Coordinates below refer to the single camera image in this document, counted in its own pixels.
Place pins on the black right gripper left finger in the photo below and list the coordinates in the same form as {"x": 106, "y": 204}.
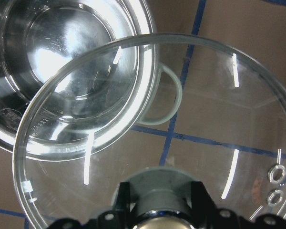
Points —
{"x": 119, "y": 217}

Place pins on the glass pot lid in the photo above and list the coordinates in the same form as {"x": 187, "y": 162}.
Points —
{"x": 229, "y": 133}

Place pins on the pale green cooking pot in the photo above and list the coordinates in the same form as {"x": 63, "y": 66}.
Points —
{"x": 72, "y": 79}

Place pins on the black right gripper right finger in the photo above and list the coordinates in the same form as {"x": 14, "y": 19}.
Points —
{"x": 205, "y": 214}

